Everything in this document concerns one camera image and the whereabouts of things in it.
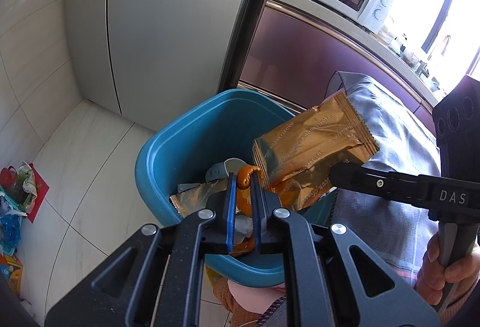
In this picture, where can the orange peel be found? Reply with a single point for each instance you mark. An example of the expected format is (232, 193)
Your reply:
(245, 177)

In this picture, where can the blue dotted paper cup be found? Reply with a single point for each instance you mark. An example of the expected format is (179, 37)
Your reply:
(225, 169)

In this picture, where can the person's right forearm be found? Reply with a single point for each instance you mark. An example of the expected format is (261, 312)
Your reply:
(468, 296)

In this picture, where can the grey refrigerator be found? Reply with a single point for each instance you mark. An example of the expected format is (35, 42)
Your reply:
(168, 12)

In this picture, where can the red paper sheet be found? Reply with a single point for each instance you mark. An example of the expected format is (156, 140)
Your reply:
(39, 192)

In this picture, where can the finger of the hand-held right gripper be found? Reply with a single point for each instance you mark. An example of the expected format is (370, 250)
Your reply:
(375, 182)

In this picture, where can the red bag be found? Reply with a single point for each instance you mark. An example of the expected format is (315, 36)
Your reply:
(9, 180)

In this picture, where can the person's pink sweater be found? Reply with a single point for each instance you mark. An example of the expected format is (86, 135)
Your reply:
(243, 297)

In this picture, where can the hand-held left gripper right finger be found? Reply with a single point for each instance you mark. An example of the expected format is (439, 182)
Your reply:
(256, 214)

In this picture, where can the person's right hand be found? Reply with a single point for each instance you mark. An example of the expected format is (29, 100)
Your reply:
(455, 274)

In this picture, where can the white tissue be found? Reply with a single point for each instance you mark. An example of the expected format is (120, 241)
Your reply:
(243, 226)

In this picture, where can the blue mesh bag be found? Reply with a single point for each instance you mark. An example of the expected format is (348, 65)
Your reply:
(9, 229)

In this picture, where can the purple base cabinets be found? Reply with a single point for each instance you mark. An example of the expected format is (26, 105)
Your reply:
(292, 49)

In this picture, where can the blue trash bin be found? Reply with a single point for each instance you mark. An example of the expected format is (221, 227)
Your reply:
(195, 132)

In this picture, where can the colourful cardboard box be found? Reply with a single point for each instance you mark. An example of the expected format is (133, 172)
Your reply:
(11, 272)

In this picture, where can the golden snack wrapper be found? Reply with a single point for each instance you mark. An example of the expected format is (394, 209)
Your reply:
(195, 197)
(311, 147)

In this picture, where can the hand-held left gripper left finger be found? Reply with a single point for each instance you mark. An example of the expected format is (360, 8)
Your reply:
(232, 214)

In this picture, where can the checkered grey tablecloth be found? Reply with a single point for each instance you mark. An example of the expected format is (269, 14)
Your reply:
(393, 132)

